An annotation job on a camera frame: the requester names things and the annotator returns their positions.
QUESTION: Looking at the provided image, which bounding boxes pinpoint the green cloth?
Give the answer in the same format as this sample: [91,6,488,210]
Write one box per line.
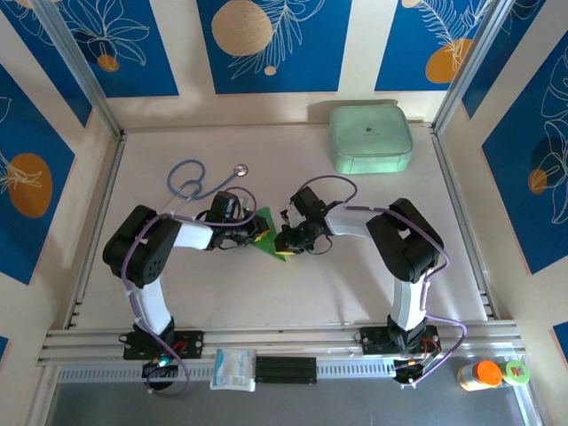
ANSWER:
[251,206,296,264]

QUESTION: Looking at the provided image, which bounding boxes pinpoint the blue stethoscope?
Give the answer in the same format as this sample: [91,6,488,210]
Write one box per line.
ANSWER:
[166,160,250,214]

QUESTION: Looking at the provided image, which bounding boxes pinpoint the mint green zip case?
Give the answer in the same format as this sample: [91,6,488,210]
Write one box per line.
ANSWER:
[327,105,416,176]

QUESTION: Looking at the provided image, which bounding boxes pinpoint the black rectangular block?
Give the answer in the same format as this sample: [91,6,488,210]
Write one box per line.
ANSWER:
[255,356,319,385]

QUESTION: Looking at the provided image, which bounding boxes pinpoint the white blue tissue packet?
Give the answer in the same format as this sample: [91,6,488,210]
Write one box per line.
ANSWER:
[209,348,258,392]

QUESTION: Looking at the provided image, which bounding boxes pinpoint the clear jar orange lid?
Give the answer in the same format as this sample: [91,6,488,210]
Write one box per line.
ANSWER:
[457,359,505,392]

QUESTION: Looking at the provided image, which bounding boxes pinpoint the small green round container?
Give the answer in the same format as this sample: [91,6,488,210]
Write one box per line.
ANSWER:
[503,359,533,386]

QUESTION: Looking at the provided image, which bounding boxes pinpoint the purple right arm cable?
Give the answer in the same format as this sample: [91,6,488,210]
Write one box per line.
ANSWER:
[297,174,468,390]

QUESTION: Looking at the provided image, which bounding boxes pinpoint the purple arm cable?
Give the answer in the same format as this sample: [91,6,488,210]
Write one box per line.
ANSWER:
[122,187,259,398]
[297,174,468,390]

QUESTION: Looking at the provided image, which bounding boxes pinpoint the aluminium mounting rail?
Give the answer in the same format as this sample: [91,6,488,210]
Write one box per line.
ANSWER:
[37,319,527,366]

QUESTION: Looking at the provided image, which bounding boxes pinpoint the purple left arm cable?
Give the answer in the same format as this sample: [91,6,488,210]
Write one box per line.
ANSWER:
[122,187,259,398]

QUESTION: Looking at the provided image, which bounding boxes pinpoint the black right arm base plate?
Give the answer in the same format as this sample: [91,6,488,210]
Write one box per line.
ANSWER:
[359,326,443,357]

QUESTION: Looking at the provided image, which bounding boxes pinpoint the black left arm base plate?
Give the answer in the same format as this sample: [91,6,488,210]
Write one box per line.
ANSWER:
[122,330,205,361]

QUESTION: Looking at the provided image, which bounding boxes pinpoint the grey slotted cable duct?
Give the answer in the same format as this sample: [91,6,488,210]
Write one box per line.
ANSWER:
[56,359,400,383]

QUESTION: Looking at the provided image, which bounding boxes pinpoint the aluminium side rail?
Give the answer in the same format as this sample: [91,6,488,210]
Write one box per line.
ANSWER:
[429,124,501,321]
[64,130,128,330]

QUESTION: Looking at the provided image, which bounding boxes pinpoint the blue floral wall panel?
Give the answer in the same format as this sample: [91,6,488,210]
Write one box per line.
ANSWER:
[55,0,181,99]
[375,0,494,93]
[196,0,354,95]
[0,8,93,129]
[461,0,549,120]
[481,30,568,276]
[0,61,76,286]

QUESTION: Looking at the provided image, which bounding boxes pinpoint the aluminium frame post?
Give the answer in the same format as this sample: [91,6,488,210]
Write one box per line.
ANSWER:
[431,0,525,135]
[31,0,126,139]

